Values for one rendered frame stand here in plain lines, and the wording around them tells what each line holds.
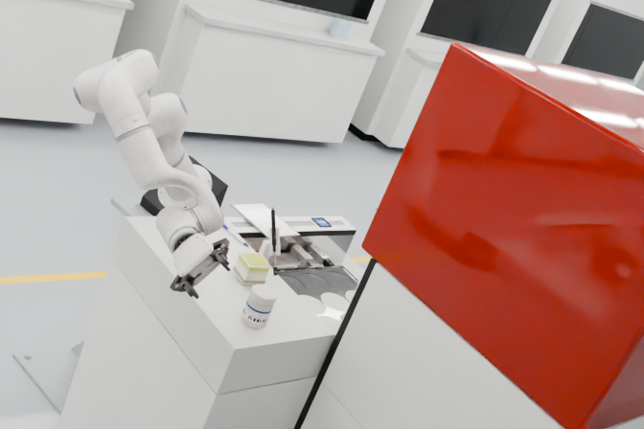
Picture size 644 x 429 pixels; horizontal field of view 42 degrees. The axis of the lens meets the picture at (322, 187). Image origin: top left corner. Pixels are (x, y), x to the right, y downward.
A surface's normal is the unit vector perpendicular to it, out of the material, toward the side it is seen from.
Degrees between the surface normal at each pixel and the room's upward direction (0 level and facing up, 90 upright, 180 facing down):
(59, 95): 90
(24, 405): 0
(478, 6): 90
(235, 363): 90
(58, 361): 0
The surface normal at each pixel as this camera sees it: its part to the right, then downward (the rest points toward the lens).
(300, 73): 0.59, 0.51
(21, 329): 0.36, -0.86
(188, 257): -0.50, -0.61
